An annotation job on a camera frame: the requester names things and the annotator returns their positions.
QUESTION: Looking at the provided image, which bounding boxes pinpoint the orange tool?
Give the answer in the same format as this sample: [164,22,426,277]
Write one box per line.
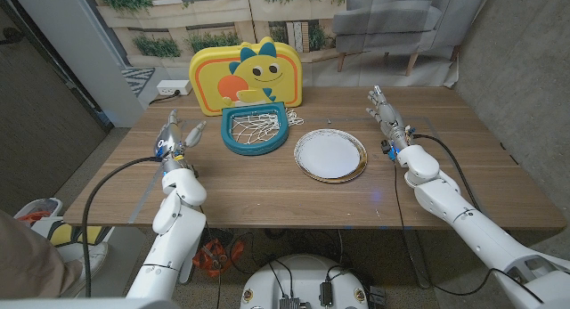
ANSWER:
[193,237,245,278]

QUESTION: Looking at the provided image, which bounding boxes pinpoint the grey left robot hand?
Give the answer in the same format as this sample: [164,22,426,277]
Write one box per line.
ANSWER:
[153,109,208,173]

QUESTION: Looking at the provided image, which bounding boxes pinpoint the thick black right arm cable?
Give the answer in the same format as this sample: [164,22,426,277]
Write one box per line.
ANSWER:
[410,133,482,211]

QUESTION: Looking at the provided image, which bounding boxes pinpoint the yellow black striped object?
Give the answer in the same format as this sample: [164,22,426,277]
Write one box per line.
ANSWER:
[46,219,108,248]

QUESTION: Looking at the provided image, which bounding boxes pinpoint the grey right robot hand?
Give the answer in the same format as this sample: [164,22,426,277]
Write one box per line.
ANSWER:
[365,85,413,150]

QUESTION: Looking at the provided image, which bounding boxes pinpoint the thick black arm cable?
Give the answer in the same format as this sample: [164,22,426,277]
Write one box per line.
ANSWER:
[410,133,482,211]
[81,156,161,298]

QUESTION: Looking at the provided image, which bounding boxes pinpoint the yellow dinosaur toy basketball hoop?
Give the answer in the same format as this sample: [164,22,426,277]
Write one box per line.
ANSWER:
[188,36,305,157]

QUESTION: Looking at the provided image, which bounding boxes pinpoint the black power strip cable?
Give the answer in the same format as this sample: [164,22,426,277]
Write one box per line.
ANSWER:
[149,90,182,105]

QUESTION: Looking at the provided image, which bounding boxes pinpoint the printed backdrop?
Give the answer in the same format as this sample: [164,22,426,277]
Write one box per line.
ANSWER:
[86,0,493,88]

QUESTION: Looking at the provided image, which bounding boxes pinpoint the black door handle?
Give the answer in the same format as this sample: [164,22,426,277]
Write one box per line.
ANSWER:
[0,27,26,45]

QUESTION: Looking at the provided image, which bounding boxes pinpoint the thin black left wrist cable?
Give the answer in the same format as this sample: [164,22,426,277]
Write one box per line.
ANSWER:
[195,204,223,309]

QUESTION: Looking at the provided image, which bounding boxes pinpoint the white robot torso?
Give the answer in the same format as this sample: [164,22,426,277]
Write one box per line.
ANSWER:
[239,254,370,309]

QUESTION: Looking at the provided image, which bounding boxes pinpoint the black adapter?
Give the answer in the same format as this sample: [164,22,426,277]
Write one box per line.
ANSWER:
[319,281,334,308]

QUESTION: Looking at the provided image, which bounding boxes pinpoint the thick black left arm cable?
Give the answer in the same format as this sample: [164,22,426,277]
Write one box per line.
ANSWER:
[81,156,161,298]

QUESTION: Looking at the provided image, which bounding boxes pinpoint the brown trouser leg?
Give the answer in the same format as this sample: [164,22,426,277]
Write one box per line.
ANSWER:
[0,209,84,299]

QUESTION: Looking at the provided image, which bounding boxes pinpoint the white table leg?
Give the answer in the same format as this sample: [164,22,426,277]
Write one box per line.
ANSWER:
[178,255,196,285]

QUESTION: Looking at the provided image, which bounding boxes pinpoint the white shoe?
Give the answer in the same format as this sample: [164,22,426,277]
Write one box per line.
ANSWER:
[57,240,110,297]

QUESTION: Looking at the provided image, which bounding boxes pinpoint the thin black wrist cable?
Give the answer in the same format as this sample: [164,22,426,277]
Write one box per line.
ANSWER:
[195,204,223,309]
[392,159,547,305]

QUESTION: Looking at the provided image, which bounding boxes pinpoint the white power strip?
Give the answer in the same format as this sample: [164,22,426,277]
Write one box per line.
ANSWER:
[156,79,193,96]

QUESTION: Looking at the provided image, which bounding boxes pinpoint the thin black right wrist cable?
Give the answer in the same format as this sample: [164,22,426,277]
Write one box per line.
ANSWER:
[392,159,547,305]

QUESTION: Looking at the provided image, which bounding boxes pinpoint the white bin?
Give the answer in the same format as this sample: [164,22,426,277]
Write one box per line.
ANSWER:
[12,197,63,224]

